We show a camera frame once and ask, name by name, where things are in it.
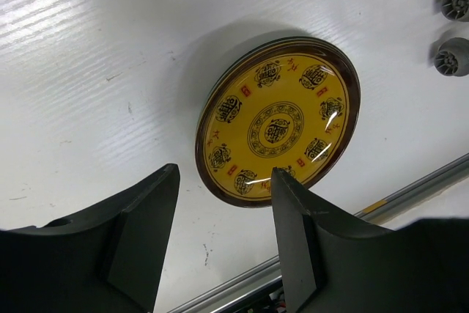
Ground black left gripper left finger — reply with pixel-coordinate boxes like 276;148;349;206
1;163;180;312

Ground aluminium table edge rail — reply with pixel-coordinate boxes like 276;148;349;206
155;146;468;312

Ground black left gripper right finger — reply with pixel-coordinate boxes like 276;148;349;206
271;168;468;312

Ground yellow patterned plate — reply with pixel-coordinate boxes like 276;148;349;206
195;36;361;207

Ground grey wire dish rack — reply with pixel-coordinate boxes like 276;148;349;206
428;0;468;78

